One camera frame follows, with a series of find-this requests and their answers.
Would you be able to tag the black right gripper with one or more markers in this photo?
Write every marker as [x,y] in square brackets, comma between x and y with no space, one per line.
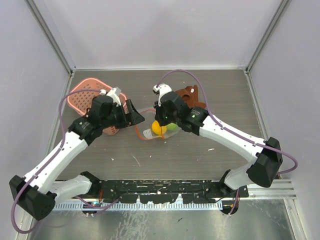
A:
[158,117]

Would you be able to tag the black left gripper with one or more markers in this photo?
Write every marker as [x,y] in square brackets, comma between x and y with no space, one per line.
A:
[133,118]

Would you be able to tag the clear zip top bag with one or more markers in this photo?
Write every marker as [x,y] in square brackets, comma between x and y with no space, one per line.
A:
[150,129]

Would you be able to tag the light green apple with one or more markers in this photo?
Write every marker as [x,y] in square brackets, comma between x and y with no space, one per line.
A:
[171,127]

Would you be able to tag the orange yellow fruit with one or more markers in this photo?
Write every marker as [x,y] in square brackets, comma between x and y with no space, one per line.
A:
[157,129]

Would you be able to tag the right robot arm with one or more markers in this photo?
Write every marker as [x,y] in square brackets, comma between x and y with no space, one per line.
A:
[263,157]

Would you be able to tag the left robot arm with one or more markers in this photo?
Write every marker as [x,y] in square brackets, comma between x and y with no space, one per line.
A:
[37,193]

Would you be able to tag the brown cloth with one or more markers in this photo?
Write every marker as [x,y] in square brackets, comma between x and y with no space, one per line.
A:
[190,96]

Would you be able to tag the pink plastic basket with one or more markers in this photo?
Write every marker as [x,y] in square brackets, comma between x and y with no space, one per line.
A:
[89,100]

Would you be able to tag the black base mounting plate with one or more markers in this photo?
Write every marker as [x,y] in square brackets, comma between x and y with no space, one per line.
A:
[167,191]

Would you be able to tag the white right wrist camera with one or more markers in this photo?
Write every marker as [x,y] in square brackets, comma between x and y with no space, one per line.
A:
[161,89]

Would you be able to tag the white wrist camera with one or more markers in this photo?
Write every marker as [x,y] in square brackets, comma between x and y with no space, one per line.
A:
[114,94]
[161,89]

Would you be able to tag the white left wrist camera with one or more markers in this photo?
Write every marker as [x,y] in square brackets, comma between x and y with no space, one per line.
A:
[114,94]

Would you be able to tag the white slotted cable duct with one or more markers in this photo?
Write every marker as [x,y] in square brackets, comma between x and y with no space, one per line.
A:
[76,205]

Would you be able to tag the aluminium frame rail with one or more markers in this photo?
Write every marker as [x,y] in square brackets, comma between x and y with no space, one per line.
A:
[279,189]

